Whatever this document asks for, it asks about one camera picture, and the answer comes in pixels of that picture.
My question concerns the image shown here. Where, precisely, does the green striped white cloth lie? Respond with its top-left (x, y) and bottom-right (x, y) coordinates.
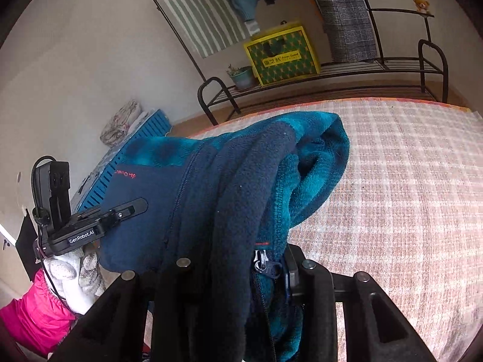
top-left (142, 0), bottom-right (251, 59)

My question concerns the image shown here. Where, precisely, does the black cable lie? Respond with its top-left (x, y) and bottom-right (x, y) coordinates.
top-left (31, 156), bottom-right (70, 306)

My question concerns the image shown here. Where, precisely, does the yellow green patterned box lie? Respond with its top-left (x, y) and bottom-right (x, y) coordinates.
top-left (243, 21), bottom-right (321, 87)

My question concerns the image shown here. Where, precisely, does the blue slatted folding bed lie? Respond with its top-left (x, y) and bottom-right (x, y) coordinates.
top-left (73, 109), bottom-right (172, 215)

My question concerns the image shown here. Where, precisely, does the floral folded quilt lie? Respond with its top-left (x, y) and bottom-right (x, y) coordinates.
top-left (99, 99), bottom-right (146, 146)

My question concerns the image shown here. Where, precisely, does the black metal clothes rack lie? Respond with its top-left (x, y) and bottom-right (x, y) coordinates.
top-left (132, 0), bottom-right (449, 126)

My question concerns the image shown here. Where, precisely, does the person's left forearm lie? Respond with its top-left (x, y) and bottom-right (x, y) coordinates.
top-left (0, 268), bottom-right (82, 357)

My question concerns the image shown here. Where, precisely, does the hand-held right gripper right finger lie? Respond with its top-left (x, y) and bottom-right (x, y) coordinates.
top-left (283, 243), bottom-right (442, 362)

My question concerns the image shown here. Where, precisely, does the blue plaid fleece jacket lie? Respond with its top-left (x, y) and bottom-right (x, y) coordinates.
top-left (96, 111), bottom-right (351, 362)

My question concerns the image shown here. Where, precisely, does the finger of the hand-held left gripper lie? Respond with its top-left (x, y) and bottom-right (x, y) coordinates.
top-left (70, 198), bottom-right (148, 231)

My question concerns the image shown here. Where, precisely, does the person's left hand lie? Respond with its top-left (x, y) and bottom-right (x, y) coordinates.
top-left (40, 242), bottom-right (105, 315)

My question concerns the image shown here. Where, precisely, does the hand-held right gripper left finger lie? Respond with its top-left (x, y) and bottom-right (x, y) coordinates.
top-left (49, 257), bottom-right (212, 362)

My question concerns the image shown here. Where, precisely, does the pink checked blanket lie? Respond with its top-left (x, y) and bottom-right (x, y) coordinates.
top-left (187, 98), bottom-right (483, 362)

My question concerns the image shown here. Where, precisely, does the potted plant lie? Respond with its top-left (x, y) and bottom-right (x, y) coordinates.
top-left (226, 64), bottom-right (257, 91)

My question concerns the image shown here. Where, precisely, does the grey plaid coat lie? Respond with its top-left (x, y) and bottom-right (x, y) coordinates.
top-left (305, 0), bottom-right (379, 63)

